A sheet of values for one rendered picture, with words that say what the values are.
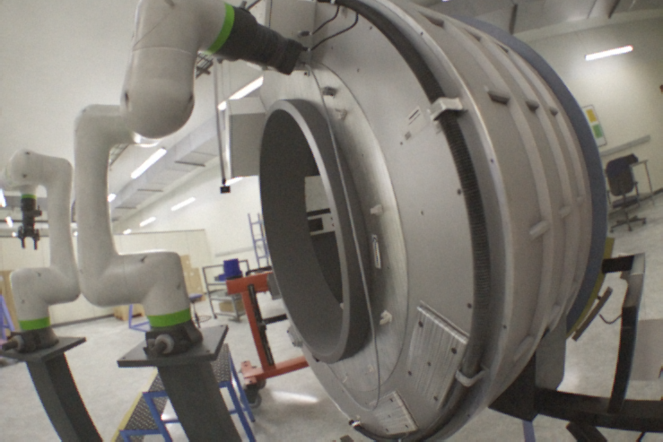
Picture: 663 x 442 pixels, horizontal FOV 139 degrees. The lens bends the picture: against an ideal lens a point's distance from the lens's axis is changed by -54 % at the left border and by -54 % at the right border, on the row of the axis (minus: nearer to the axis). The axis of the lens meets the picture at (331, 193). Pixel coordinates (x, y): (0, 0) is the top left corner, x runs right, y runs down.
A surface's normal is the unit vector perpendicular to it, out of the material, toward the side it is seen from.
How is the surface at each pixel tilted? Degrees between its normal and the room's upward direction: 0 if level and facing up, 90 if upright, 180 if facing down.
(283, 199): 117
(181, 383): 90
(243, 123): 145
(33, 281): 88
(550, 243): 94
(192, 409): 90
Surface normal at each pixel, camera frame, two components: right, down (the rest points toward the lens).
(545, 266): -0.58, 0.10
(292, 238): 0.37, -0.24
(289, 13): 0.42, 0.48
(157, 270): 0.60, -0.28
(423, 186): -0.90, 0.14
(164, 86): 0.73, 0.04
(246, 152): 0.39, 0.66
